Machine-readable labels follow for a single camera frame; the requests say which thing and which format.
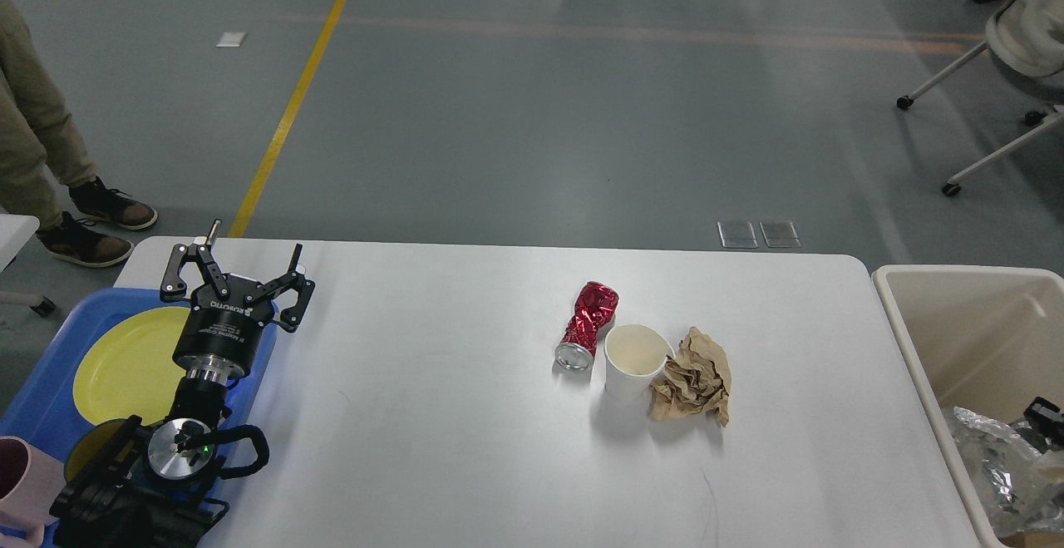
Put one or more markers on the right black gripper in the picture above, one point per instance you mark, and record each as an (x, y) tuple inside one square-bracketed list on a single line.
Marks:
[(1046, 419)]

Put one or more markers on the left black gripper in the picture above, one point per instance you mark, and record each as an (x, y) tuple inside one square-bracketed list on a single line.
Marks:
[(224, 332)]

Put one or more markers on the aluminium foil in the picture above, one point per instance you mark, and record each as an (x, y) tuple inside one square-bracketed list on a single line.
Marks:
[(998, 458)]

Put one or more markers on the yellow plate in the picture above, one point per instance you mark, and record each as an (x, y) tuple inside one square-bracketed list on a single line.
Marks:
[(130, 370)]

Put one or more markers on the pink mug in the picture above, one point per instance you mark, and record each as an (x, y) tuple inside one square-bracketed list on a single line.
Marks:
[(30, 483)]

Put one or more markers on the brown paper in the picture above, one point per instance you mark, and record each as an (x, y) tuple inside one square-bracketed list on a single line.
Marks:
[(697, 380)]

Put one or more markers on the white paper cup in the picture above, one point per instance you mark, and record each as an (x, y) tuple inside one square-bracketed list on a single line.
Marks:
[(1049, 467), (635, 356)]

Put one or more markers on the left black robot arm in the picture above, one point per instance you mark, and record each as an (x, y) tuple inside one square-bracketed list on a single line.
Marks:
[(137, 484)]

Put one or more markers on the beige plastic bin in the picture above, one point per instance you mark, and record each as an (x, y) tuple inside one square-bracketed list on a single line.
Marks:
[(984, 338)]

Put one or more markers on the white side table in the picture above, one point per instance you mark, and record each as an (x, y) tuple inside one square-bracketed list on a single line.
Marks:
[(16, 231)]

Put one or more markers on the blue plastic tray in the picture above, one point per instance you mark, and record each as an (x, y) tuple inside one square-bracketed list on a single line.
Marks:
[(44, 411)]

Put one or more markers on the white floor marker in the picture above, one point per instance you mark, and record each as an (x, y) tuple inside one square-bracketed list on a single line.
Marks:
[(231, 39)]

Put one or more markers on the person in khaki trousers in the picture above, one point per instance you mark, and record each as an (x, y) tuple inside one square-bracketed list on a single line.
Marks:
[(46, 172)]

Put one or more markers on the floor socket plate right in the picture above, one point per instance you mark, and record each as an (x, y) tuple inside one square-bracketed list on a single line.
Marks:
[(780, 234)]

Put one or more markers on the floor socket plate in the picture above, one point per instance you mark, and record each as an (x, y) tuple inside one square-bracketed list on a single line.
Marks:
[(737, 234), (780, 234)]

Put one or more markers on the crushed red can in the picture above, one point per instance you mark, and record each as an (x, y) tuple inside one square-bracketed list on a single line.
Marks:
[(594, 309)]

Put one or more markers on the floor socket plate left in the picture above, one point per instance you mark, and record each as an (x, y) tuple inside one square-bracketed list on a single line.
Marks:
[(737, 234)]

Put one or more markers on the white office chair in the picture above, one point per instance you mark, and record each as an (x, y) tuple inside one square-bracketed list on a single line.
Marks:
[(1024, 40)]

